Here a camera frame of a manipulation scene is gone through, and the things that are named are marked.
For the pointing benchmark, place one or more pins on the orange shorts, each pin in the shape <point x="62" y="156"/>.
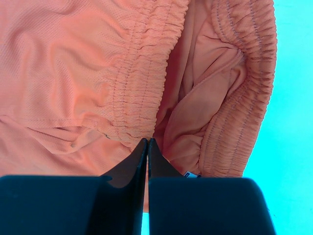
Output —
<point x="83" y="81"/>

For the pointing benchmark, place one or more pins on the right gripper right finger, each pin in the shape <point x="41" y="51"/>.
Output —
<point x="196" y="205"/>

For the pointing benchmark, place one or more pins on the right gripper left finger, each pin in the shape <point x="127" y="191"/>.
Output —
<point x="110" y="204"/>

